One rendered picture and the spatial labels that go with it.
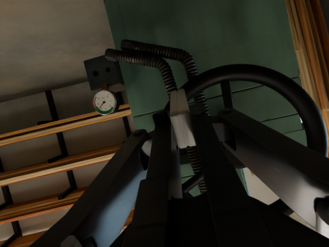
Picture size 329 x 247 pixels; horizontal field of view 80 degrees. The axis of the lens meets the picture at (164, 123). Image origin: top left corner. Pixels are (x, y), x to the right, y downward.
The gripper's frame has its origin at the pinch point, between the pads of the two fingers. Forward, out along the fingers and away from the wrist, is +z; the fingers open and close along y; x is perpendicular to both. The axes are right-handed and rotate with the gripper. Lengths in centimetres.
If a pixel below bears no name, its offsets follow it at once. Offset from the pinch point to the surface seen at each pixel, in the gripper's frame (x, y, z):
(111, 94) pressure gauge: -2.2, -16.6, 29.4
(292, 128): -22.1, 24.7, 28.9
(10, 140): -56, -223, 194
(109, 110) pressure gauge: -5.6, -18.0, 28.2
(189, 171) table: -21.1, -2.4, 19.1
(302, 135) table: -24.3, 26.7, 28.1
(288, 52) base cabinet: -4.5, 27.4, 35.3
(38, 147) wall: -89, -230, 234
